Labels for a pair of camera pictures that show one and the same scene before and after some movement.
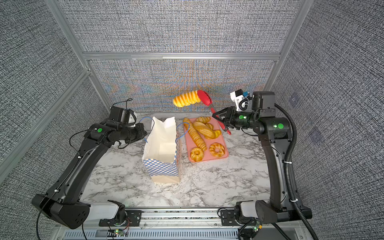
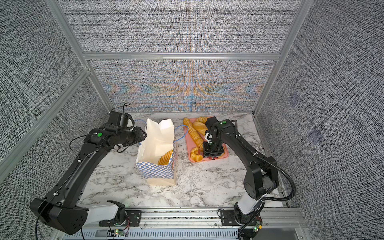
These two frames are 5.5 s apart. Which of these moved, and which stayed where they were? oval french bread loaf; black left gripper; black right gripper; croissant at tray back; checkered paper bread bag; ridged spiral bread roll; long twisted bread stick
Moved: black right gripper; ridged spiral bread roll; checkered paper bread bag
Stayed: oval french bread loaf; black left gripper; long twisted bread stick; croissant at tray back
